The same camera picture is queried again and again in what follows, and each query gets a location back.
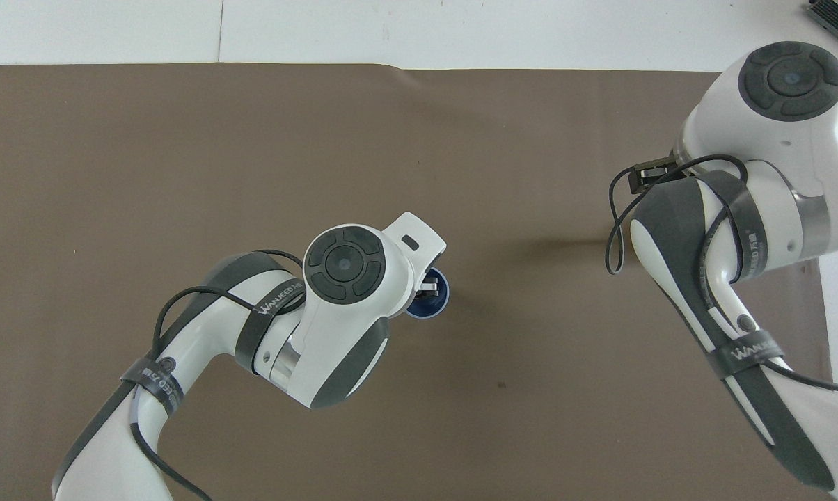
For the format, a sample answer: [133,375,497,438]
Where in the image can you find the black cable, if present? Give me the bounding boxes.
[129,248,306,501]
[605,154,838,398]

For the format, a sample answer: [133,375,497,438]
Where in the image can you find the blue cup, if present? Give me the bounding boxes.
[404,267,452,321]

